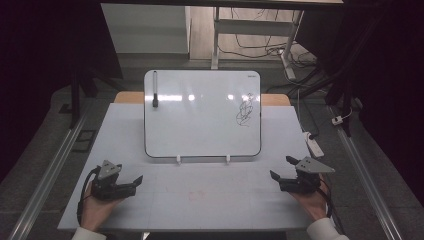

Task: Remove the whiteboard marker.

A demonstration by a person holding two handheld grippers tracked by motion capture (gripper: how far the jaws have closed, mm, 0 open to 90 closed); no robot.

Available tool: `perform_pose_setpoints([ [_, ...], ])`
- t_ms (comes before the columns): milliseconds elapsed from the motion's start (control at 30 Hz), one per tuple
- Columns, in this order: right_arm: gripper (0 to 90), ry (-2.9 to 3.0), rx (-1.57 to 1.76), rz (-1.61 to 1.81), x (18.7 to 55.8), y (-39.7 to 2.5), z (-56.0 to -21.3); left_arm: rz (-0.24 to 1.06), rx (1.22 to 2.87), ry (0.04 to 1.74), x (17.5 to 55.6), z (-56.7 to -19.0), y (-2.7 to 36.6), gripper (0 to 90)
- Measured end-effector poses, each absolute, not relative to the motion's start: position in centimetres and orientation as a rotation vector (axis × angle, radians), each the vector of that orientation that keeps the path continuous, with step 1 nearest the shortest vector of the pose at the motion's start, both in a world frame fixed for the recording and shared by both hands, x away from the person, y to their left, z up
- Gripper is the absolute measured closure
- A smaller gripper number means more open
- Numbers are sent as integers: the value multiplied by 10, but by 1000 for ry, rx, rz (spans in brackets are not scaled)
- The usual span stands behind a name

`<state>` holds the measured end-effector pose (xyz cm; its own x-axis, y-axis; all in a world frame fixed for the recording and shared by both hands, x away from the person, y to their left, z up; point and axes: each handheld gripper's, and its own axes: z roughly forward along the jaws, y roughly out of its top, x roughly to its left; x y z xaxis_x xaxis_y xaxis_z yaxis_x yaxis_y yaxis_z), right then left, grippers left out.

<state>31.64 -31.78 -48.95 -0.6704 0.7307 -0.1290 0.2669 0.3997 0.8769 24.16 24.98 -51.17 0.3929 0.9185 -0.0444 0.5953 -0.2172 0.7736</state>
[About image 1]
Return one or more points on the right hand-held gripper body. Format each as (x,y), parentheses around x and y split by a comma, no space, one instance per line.
(305,185)

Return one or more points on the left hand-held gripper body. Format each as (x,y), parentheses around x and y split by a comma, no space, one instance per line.
(108,191)

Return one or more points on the white marker with black cap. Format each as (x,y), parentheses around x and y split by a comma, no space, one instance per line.
(155,86)

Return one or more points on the person's right hand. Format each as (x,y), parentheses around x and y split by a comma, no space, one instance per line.
(315,205)

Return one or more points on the person's left hand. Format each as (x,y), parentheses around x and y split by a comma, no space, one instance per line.
(96,213)

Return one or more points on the white whiteboard stand clip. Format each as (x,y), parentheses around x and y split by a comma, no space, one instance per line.
(228,159)
(178,160)

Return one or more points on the white table mat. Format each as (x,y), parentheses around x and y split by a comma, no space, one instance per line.
(186,200)

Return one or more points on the small white plug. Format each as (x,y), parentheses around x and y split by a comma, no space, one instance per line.
(337,120)

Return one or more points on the black metal stand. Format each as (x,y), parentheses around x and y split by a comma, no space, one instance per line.
(75,100)

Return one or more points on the white whiteboard with black rim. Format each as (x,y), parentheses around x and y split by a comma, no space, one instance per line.
(200,126)

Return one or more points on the black curtain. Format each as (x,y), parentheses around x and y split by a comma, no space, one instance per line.
(33,66)
(393,83)

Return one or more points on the white desk frame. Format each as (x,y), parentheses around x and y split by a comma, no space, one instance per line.
(253,27)

